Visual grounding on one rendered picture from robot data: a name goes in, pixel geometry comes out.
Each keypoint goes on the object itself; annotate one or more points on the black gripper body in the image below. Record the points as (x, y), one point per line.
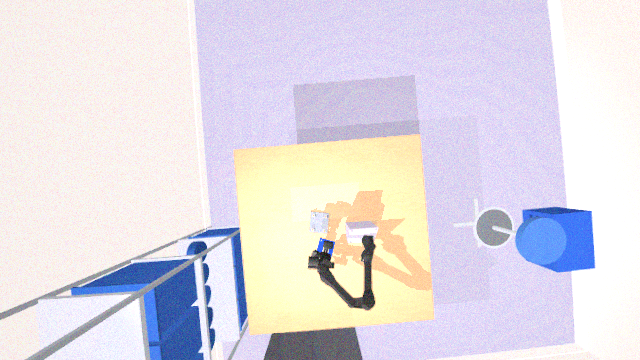
(328, 245)

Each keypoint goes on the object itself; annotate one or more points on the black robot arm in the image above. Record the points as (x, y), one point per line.
(322, 266)

